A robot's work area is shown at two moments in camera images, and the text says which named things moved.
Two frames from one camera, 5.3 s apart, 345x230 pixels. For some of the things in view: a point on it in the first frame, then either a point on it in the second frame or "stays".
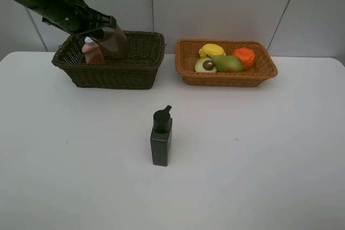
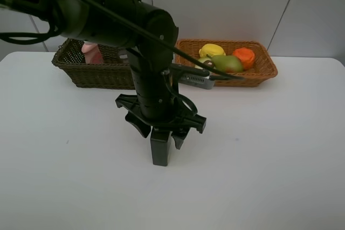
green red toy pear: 227,63 stays
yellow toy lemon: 212,49 stays
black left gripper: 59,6 → 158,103
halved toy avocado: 205,65 stays
